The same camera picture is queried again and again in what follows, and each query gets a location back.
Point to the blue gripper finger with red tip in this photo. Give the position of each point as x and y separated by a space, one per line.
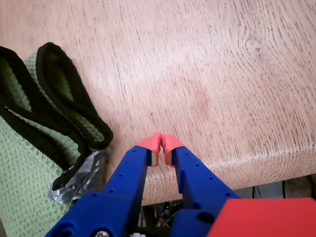
123 185
197 182

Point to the green waffle cloth black edge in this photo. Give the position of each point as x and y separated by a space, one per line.
24 160

